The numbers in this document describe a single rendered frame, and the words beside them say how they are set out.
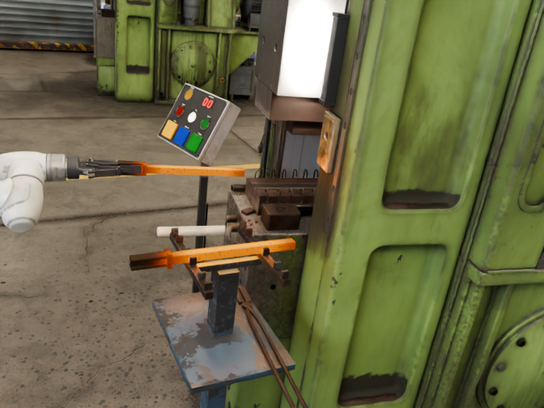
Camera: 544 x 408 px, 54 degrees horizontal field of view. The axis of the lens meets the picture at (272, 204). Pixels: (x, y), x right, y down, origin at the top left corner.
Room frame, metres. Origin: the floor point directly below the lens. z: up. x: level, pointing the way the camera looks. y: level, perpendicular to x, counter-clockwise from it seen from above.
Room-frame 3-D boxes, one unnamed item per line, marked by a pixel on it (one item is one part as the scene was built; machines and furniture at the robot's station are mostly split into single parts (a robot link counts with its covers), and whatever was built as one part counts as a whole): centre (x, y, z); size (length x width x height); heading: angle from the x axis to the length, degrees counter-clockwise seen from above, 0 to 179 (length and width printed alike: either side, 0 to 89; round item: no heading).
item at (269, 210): (1.71, -0.04, 0.95); 0.12 x 0.08 x 0.06; 109
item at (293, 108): (1.92, -0.12, 1.32); 0.42 x 0.20 x 0.10; 109
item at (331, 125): (1.60, -0.15, 1.27); 0.09 x 0.02 x 0.17; 19
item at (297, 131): (1.91, -0.17, 1.24); 0.30 x 0.07 x 0.06; 109
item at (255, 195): (1.92, -0.12, 0.96); 0.42 x 0.20 x 0.09; 109
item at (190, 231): (2.15, 0.28, 0.62); 0.44 x 0.05 x 0.05; 109
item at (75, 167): (1.64, 0.64, 1.06); 0.09 x 0.08 x 0.07; 109
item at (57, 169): (1.61, 0.71, 1.06); 0.09 x 0.06 x 0.09; 19
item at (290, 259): (1.87, -0.15, 0.69); 0.56 x 0.38 x 0.45; 109
